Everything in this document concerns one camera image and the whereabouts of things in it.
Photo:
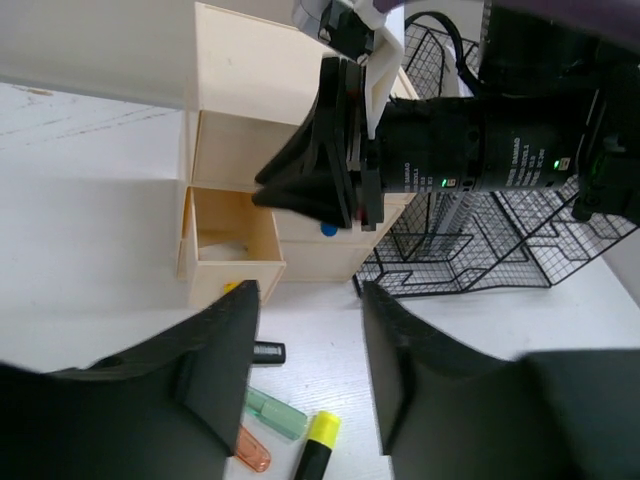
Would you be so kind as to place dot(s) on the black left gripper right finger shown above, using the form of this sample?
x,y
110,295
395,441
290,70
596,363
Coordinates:
x,y
448,411

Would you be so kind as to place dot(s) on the green highlighter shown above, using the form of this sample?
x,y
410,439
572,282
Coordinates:
x,y
275,414

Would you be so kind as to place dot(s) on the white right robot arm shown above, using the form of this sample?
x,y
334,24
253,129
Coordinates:
x,y
555,96

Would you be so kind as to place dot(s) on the black wire mesh organizer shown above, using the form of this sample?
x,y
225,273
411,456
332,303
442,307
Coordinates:
x,y
490,200

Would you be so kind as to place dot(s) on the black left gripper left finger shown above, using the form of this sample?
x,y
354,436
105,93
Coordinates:
x,y
167,408

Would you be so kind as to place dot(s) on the orange highlighter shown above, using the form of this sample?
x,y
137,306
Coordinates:
x,y
251,452

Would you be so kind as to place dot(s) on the white instruction booklet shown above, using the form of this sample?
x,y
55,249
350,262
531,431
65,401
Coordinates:
x,y
454,184

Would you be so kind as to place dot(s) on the purple black highlighter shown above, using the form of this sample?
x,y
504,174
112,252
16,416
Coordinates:
x,y
269,353

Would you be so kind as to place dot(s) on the cream wooden drawer cabinet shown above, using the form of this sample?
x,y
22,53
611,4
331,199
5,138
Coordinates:
x,y
252,81

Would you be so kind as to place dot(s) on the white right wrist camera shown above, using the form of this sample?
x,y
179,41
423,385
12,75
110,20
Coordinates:
x,y
370,33

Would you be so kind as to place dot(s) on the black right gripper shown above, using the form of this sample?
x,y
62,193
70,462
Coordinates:
x,y
308,175

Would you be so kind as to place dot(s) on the yellow black highlighter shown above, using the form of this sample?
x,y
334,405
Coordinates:
x,y
320,443

